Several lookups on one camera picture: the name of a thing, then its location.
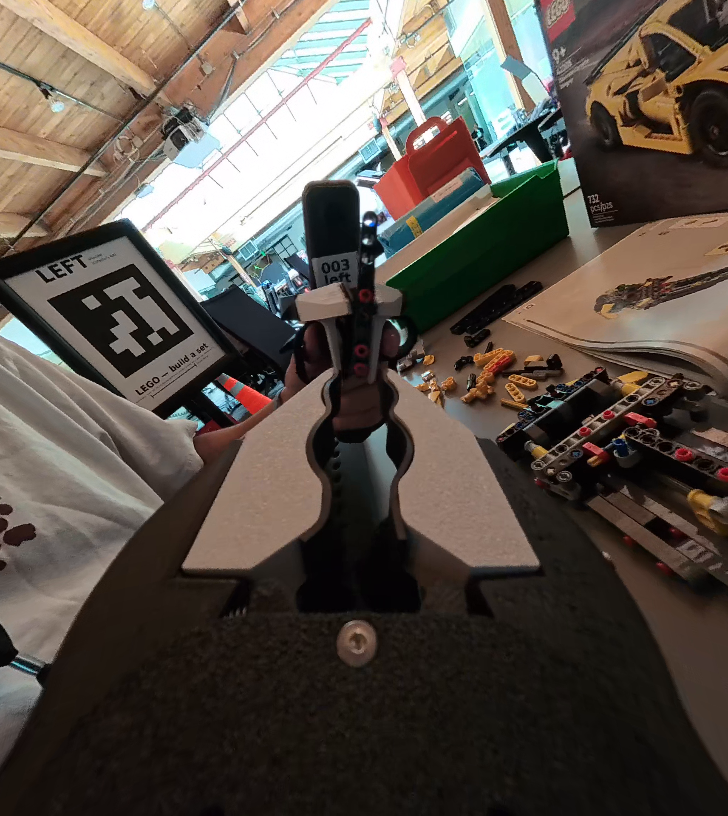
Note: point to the orange traffic cone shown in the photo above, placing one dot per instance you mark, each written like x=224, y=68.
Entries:
x=249, y=398

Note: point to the scattered yellow lego pieces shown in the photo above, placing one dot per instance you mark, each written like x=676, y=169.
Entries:
x=497, y=363

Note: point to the blue wrapped package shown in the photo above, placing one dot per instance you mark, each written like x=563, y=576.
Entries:
x=427, y=210

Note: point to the black framed marker sign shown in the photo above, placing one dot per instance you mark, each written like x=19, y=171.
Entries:
x=115, y=319

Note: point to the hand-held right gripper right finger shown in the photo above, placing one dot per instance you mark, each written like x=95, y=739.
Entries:
x=466, y=503

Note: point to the partly built lego car chassis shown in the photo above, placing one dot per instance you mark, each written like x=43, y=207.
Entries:
x=625, y=433

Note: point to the ceiling mounted camera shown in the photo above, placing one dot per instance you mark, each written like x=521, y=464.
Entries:
x=182, y=134

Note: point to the flat white paper bag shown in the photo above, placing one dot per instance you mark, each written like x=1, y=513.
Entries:
x=459, y=220

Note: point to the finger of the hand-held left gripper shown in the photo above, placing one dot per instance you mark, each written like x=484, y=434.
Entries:
x=388, y=305
x=319, y=306

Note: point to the person's left forearm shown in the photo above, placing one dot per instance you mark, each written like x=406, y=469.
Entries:
x=236, y=433

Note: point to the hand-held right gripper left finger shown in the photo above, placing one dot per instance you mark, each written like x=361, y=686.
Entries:
x=262, y=503

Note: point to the red carrying case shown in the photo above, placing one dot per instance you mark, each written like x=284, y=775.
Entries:
x=440, y=159

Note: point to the short black lego beam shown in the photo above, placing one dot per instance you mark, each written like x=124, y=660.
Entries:
x=477, y=338

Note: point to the open instruction booklet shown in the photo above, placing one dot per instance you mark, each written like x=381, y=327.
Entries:
x=689, y=319

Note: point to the person's left hand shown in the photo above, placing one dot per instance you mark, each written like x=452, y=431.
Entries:
x=316, y=357

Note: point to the yellow car picture box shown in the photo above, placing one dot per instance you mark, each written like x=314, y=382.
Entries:
x=657, y=159

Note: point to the green plastic bin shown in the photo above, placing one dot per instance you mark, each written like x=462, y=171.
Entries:
x=485, y=255

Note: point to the long black lego beam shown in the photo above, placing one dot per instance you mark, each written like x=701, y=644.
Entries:
x=478, y=312
x=517, y=296

